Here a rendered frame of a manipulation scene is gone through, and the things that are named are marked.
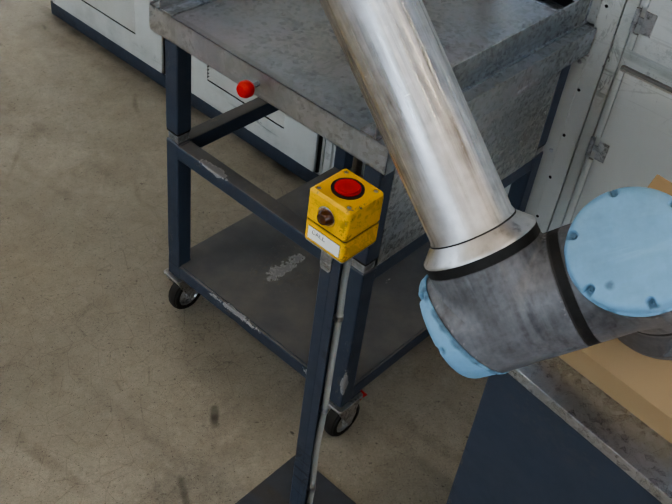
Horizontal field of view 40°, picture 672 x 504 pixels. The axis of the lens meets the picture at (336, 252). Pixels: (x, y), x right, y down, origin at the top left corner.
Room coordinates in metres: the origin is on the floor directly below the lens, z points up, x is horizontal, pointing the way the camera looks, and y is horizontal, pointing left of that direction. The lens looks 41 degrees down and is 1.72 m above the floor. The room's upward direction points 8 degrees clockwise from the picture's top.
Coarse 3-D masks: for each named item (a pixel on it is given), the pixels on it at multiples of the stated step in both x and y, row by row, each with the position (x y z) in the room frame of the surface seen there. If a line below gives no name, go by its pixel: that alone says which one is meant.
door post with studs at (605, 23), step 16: (608, 0) 1.80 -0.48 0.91; (592, 16) 1.82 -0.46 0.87; (608, 16) 1.79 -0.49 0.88; (608, 32) 1.78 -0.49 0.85; (592, 48) 1.80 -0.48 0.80; (592, 64) 1.79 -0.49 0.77; (592, 80) 1.78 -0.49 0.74; (576, 96) 1.80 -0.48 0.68; (576, 112) 1.79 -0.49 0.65; (576, 128) 1.78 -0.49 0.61; (560, 144) 1.80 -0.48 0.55; (560, 160) 1.79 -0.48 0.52; (560, 176) 1.78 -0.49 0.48; (544, 192) 1.80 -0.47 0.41; (544, 208) 1.79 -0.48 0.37; (544, 224) 1.78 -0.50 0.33
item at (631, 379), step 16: (656, 176) 1.09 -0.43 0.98; (576, 352) 0.92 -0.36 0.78; (592, 352) 0.91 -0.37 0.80; (608, 352) 0.90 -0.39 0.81; (624, 352) 0.90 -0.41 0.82; (576, 368) 0.91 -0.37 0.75; (592, 368) 0.90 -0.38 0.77; (608, 368) 0.88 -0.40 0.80; (624, 368) 0.88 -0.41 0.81; (640, 368) 0.87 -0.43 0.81; (656, 368) 0.87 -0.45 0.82; (608, 384) 0.88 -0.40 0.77; (624, 384) 0.87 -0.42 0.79; (640, 384) 0.86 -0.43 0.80; (656, 384) 0.85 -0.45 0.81; (624, 400) 0.86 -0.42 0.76; (640, 400) 0.85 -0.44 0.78; (656, 400) 0.83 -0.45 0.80; (640, 416) 0.84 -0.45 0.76; (656, 416) 0.83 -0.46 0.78
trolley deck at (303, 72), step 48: (240, 0) 1.70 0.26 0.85; (288, 0) 1.73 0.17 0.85; (432, 0) 1.82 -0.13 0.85; (480, 0) 1.85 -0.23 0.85; (528, 0) 1.89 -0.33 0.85; (192, 48) 1.55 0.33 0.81; (240, 48) 1.51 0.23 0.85; (288, 48) 1.54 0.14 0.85; (336, 48) 1.56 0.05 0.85; (480, 48) 1.64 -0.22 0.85; (576, 48) 1.74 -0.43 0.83; (288, 96) 1.40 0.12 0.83; (336, 96) 1.39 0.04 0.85; (480, 96) 1.46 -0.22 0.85; (336, 144) 1.33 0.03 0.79; (384, 144) 1.27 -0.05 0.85
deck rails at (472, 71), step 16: (160, 0) 1.61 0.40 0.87; (176, 0) 1.64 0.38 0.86; (192, 0) 1.66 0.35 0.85; (208, 0) 1.67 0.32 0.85; (560, 16) 1.72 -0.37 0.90; (576, 16) 1.78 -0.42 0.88; (528, 32) 1.63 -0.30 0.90; (544, 32) 1.68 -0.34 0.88; (560, 32) 1.74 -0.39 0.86; (496, 48) 1.54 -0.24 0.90; (512, 48) 1.59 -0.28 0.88; (528, 48) 1.64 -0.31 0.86; (464, 64) 1.46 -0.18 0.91; (480, 64) 1.51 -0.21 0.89; (496, 64) 1.55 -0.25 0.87; (512, 64) 1.59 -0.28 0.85; (464, 80) 1.47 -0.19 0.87; (480, 80) 1.51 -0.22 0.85; (368, 128) 1.30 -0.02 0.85
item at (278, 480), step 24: (336, 264) 1.04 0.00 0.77; (336, 288) 1.04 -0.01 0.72; (336, 312) 1.06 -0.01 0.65; (312, 336) 1.06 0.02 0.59; (336, 336) 1.06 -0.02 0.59; (312, 360) 1.06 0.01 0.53; (312, 384) 1.05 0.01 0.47; (312, 408) 1.05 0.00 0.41; (312, 432) 1.04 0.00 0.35; (312, 456) 1.06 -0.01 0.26; (264, 480) 1.16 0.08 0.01; (288, 480) 1.17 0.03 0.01; (312, 480) 1.06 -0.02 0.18
